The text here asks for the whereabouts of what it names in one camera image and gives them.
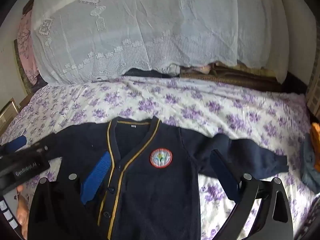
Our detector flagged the grey-blue folded garment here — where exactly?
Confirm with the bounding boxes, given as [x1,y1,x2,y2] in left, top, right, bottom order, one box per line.
[300,132,320,194]

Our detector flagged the purple floral bedsheet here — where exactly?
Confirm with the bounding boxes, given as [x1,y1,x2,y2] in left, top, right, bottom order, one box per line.
[0,76,317,240]

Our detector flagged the person's left hand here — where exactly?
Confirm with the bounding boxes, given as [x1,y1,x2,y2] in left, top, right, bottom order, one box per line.
[16,184,30,239]

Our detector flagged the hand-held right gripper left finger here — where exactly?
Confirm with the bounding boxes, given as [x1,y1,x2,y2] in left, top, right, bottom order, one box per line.
[27,151,112,240]

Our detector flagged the navy cardigan with yellow trim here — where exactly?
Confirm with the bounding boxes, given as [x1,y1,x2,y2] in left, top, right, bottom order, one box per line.
[46,116,289,240]

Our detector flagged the orange folded garment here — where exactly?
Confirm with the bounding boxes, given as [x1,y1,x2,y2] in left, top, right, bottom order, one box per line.
[311,122,320,172]

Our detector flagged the wooden frame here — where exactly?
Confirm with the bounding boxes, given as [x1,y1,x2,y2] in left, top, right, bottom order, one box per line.
[0,97,20,130]

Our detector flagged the pink floral cloth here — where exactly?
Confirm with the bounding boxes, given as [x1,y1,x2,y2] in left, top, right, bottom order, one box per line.
[16,10,48,85]

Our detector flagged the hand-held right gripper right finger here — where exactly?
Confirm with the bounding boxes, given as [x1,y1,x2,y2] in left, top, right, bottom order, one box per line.
[209,149,294,240]

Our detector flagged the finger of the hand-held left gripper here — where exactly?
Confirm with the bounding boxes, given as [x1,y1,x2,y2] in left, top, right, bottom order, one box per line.
[4,135,28,153]

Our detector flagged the white lace cover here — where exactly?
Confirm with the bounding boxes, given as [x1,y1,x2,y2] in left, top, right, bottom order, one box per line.
[30,0,290,85]

